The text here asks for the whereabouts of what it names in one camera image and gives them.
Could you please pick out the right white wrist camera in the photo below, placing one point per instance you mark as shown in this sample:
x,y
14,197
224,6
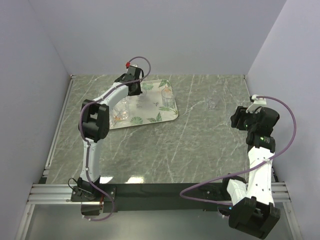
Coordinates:
x,y
256,103

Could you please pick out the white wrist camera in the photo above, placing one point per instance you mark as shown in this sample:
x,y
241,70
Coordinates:
x,y
256,103
130,66

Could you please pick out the floral white serving tray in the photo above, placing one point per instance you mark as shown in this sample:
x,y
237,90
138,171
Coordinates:
x,y
149,110

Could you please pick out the clear glass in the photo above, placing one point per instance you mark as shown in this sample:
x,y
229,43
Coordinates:
x,y
143,93
168,97
210,102
122,109
113,119

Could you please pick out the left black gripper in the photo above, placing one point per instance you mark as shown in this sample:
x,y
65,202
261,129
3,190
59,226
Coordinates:
x,y
138,91

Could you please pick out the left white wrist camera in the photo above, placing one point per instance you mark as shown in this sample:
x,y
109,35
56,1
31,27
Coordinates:
x,y
130,66

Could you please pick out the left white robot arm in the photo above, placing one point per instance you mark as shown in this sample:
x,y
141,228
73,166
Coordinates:
x,y
94,126

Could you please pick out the aluminium frame rail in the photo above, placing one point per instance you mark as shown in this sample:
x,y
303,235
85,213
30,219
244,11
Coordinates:
x,y
60,194

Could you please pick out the black base beam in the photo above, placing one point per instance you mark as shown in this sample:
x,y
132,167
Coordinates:
x,y
149,197

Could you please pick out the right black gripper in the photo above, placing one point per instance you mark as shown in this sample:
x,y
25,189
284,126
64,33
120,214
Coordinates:
x,y
240,113

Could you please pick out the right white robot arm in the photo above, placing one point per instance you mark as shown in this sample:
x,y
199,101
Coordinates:
x,y
253,209

